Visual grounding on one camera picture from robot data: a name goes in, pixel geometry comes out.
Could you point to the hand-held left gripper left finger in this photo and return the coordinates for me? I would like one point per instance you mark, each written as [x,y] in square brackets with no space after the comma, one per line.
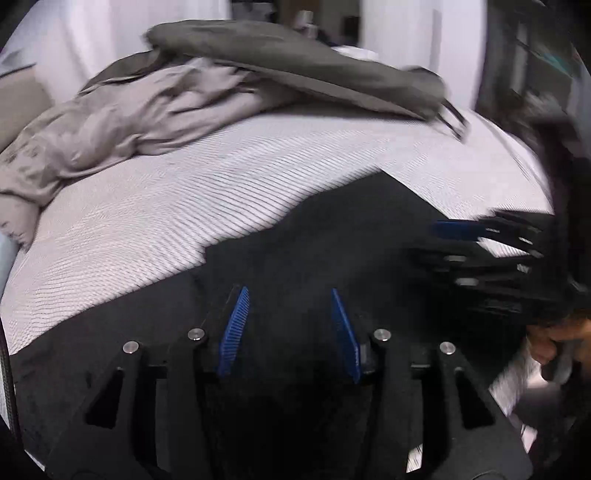
[235,330]

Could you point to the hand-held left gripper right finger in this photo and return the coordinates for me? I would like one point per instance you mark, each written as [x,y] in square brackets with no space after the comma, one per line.
[346,339]

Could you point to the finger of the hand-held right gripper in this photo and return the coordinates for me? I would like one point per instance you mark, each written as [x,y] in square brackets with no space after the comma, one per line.
[466,272]
[461,229]

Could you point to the black pants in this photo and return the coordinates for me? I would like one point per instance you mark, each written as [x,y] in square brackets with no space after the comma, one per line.
[295,240]

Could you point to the person's right hand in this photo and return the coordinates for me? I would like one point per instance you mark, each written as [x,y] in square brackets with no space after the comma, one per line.
[545,344]

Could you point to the white striped bed mattress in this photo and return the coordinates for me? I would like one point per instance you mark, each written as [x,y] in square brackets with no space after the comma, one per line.
[161,194]

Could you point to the white curtain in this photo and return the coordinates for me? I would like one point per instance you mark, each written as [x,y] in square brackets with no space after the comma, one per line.
[415,46]

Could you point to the grey duvet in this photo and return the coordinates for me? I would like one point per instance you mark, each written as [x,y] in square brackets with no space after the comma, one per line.
[138,120]

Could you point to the light blue pillow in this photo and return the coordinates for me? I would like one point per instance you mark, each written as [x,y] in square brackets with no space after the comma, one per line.
[5,258]

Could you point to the beige headboard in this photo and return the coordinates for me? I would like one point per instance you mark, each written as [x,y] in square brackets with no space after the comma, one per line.
[18,106]

